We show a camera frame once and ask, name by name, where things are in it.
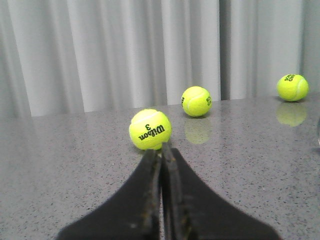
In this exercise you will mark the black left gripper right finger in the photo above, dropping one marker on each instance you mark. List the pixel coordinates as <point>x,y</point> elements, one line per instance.
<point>192,211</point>

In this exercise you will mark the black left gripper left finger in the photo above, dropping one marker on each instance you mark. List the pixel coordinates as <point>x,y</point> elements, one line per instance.
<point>132,213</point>

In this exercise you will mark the Wilson 3 yellow tennis ball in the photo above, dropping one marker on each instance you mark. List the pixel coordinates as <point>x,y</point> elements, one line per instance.
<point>149,128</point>

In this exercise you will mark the Roland Garros yellow tennis ball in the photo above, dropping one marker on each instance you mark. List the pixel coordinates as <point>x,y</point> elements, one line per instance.
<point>196,101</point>

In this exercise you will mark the centre yellow tennis ball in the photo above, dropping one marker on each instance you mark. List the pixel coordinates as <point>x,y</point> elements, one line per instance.
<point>292,87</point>

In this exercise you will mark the grey pleated curtain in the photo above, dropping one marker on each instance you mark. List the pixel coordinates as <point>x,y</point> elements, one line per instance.
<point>75,56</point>

